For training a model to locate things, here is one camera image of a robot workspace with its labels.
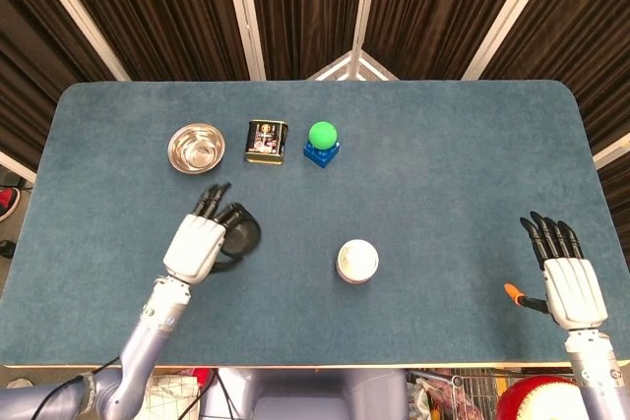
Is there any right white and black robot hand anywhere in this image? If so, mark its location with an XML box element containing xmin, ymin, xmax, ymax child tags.
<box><xmin>504</xmin><ymin>210</ymin><xmax>609</xmax><ymax>330</ymax></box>

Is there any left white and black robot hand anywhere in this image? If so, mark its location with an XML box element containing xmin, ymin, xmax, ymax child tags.
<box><xmin>161</xmin><ymin>182</ymin><xmax>247</xmax><ymax>286</ymax></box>

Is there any black faceted dome cup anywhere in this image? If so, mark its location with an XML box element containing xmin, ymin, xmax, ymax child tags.
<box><xmin>220</xmin><ymin>203</ymin><xmax>258</xmax><ymax>262</ymax></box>

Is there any black round lid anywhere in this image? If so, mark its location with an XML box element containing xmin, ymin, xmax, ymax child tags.
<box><xmin>223</xmin><ymin>202</ymin><xmax>264</xmax><ymax>264</ymax></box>

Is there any stainless steel bowl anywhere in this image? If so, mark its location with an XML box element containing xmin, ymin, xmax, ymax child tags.
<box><xmin>166</xmin><ymin>123</ymin><xmax>226</xmax><ymax>175</ymax></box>

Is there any red and white ball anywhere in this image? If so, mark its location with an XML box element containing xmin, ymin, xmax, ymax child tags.
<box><xmin>494</xmin><ymin>374</ymin><xmax>591</xmax><ymax>420</ymax></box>

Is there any black and gold tin can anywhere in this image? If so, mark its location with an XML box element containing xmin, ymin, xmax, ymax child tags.
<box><xmin>242</xmin><ymin>119</ymin><xmax>289</xmax><ymax>166</ymax></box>

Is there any blue toy building brick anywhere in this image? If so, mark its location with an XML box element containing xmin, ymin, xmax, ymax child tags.
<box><xmin>301</xmin><ymin>141</ymin><xmax>343</xmax><ymax>171</ymax></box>

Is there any white grid pattern bag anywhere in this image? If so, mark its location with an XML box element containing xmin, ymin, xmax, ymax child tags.
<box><xmin>128</xmin><ymin>374</ymin><xmax>211</xmax><ymax>420</ymax></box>

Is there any green ball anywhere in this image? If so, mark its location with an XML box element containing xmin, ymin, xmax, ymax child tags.
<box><xmin>307</xmin><ymin>120</ymin><xmax>339</xmax><ymax>150</ymax></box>

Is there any grey-blue robot torso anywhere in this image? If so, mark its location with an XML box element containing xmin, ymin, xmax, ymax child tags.
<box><xmin>204</xmin><ymin>366</ymin><xmax>410</xmax><ymax>420</ymax></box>

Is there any blue table cloth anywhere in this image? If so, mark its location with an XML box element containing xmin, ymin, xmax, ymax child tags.
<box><xmin>0</xmin><ymin>79</ymin><xmax>630</xmax><ymax>370</ymax></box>

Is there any red and black shoe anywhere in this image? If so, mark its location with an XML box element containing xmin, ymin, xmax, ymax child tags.
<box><xmin>0</xmin><ymin>187</ymin><xmax>22</xmax><ymax>223</ymax></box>

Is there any dark brown pleated curtain panel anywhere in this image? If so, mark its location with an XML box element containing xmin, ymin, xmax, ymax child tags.
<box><xmin>46</xmin><ymin>0</ymin><xmax>257</xmax><ymax>82</ymax></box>
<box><xmin>479</xmin><ymin>0</ymin><xmax>630</xmax><ymax>155</ymax></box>
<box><xmin>244</xmin><ymin>0</ymin><xmax>370</xmax><ymax>81</ymax></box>
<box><xmin>363</xmin><ymin>0</ymin><xmax>537</xmax><ymax>81</ymax></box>
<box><xmin>0</xmin><ymin>0</ymin><xmax>119</xmax><ymax>173</ymax></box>

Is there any white triangular partition foot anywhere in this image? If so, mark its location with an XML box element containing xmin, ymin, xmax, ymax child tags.
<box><xmin>307</xmin><ymin>49</ymin><xmax>399</xmax><ymax>81</ymax></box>

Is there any metal wire basket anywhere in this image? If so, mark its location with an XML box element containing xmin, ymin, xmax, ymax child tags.
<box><xmin>406</xmin><ymin>368</ymin><xmax>575</xmax><ymax>420</ymax></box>

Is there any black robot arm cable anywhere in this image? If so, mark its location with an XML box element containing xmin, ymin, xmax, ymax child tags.
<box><xmin>29</xmin><ymin>355</ymin><xmax>124</xmax><ymax>420</ymax></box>

